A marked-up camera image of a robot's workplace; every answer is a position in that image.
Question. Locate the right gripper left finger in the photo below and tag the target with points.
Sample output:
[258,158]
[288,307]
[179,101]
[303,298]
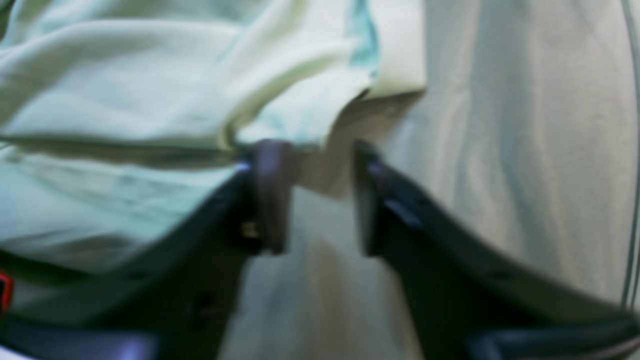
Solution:
[171,302]

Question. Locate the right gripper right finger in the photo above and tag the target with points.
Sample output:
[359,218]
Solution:
[466,299]

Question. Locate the light green polo t-shirt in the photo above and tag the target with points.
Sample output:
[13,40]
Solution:
[118,117]

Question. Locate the red clamp at right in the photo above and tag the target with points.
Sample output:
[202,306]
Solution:
[7,284]

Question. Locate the grey-green table cloth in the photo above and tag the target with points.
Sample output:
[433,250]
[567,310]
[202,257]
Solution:
[528,134]

